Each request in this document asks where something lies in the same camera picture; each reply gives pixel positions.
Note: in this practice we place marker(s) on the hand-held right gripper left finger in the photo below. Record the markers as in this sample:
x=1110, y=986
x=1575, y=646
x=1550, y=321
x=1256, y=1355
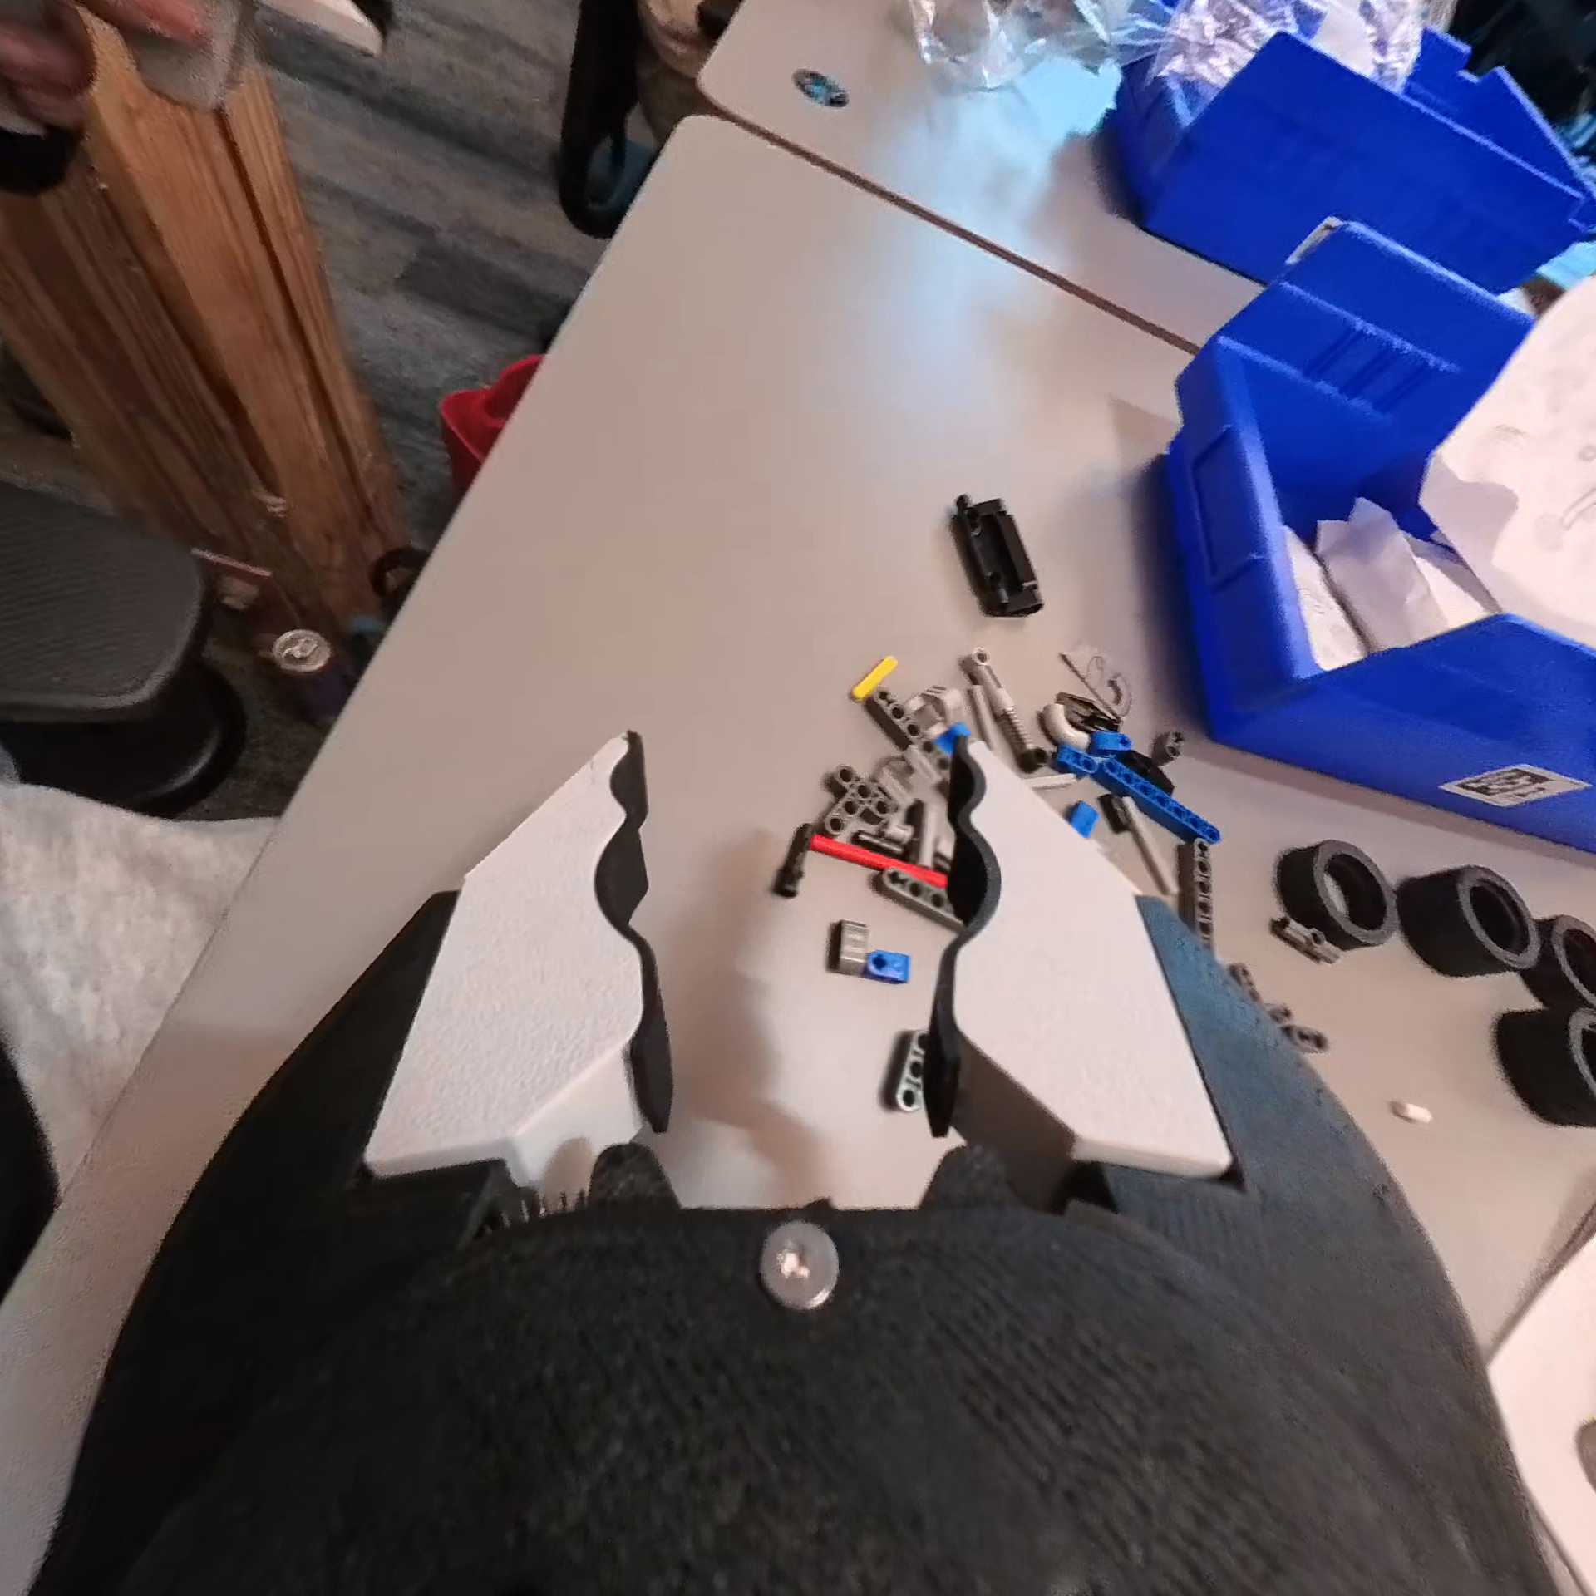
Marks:
x=524, y=986

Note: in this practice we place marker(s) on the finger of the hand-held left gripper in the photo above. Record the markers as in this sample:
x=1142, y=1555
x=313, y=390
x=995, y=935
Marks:
x=327, y=23

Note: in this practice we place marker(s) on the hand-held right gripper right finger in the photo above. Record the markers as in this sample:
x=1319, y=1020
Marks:
x=1073, y=998

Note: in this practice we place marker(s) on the short grey lego beam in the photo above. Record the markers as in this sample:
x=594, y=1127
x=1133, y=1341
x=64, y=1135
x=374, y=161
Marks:
x=911, y=1073

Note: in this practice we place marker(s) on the grey and blue lego connector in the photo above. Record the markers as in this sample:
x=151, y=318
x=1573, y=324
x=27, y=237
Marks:
x=867, y=954

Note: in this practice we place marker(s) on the long blue lego beam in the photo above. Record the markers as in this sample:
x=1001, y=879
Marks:
x=1142, y=789

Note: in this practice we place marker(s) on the small dark lego connector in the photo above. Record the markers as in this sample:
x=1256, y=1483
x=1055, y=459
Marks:
x=1300, y=1033

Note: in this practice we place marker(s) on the red lego axle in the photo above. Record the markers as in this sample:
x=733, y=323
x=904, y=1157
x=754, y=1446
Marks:
x=873, y=855

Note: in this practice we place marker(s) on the pile of small lego pieces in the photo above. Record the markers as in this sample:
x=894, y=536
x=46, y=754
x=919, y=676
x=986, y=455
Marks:
x=898, y=798

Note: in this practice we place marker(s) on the black lego tire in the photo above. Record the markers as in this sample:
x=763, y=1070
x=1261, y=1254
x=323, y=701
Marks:
x=1569, y=962
x=1338, y=893
x=1469, y=923
x=1553, y=1067

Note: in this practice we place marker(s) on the yellow lego pin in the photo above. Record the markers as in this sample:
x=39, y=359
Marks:
x=875, y=676

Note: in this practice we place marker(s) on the black lego hinge part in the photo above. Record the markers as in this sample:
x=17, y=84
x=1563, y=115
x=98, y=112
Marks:
x=998, y=558

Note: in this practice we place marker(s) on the person's left hand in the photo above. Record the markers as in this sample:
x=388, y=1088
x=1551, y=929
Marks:
x=51, y=50

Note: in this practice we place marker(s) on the white fuzzy cloth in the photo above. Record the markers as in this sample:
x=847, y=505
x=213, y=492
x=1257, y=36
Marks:
x=113, y=948

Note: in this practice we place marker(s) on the blue storage bin with label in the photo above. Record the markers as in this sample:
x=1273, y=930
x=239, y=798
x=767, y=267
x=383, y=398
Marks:
x=1385, y=724

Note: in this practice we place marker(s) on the red plastic container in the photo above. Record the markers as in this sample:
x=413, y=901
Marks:
x=480, y=418

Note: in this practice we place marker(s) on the crumpled white paper bag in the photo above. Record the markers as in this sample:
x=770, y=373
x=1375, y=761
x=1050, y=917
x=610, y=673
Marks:
x=1385, y=586

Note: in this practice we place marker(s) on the black office chair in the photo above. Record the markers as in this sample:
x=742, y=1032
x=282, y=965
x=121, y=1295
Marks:
x=101, y=624

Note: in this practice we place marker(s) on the white flat object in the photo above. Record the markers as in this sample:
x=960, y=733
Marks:
x=1553, y=1421

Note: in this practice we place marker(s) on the white instruction paper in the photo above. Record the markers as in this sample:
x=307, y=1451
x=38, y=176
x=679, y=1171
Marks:
x=1535, y=462

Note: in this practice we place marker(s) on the clear plastic bag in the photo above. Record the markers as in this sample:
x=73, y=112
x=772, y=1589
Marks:
x=1035, y=37

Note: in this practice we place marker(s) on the wooden cabinet post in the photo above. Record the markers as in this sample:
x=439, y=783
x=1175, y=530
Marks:
x=176, y=337

